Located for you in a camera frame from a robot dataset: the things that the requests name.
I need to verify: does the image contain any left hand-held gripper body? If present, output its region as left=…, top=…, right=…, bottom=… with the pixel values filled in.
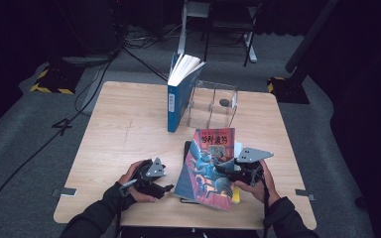
left=134, top=157, right=167, bottom=199

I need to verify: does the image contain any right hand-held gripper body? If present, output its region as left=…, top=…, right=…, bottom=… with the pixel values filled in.
left=231, top=147, right=275, bottom=186

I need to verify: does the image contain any red illustrated book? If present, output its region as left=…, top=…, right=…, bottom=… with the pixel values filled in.
left=173, top=127, right=237, bottom=212

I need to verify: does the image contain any yellow and white book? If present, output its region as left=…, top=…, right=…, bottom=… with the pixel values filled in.
left=231, top=141, right=245, bottom=204

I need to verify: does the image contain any clear acrylic book rack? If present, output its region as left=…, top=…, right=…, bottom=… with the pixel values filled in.
left=178, top=78, right=239, bottom=131

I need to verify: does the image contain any blue book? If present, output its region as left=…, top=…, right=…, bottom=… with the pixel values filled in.
left=167, top=53, right=207, bottom=134

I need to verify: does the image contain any person's left hand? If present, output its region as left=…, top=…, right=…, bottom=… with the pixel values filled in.
left=117, top=160, right=158, bottom=203

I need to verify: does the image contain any person's right hand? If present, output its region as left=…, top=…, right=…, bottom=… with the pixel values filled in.
left=234, top=161, right=282, bottom=208

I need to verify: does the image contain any yellow black striped stand base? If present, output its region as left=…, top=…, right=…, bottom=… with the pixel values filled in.
left=29, top=63, right=85, bottom=95
left=266, top=76, right=311, bottom=105

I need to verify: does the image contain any grey flat stand base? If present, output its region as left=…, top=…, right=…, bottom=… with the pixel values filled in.
left=62, top=54, right=114, bottom=67

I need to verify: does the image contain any black slanted pole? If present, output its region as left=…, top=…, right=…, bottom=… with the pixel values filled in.
left=285, top=0, right=340, bottom=74

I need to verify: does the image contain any right hand-held gripper cable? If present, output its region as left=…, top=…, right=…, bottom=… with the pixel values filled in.
left=249, top=165, right=272, bottom=238

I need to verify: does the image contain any hand-held gripper cable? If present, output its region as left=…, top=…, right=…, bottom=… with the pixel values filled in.
left=114, top=178, right=139, bottom=238
left=249, top=165, right=272, bottom=238

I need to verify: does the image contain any left hand-held gripper cable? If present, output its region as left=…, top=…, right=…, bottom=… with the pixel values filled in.
left=114, top=178, right=139, bottom=238

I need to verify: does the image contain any metal table bracket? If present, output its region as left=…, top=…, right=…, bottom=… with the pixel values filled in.
left=52, top=186, right=78, bottom=198
left=294, top=188, right=317, bottom=202

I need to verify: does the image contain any straight black floor cable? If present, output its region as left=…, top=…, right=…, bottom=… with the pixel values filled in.
left=122, top=47, right=172, bottom=83

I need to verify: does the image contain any long black floor cable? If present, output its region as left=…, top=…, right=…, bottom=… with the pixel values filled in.
left=0, top=54, right=118, bottom=232

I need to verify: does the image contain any white desk frame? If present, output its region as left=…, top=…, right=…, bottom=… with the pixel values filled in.
left=177, top=0, right=258, bottom=64

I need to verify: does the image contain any tangle of floor cables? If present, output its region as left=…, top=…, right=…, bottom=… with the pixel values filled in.
left=123, top=22, right=184, bottom=44

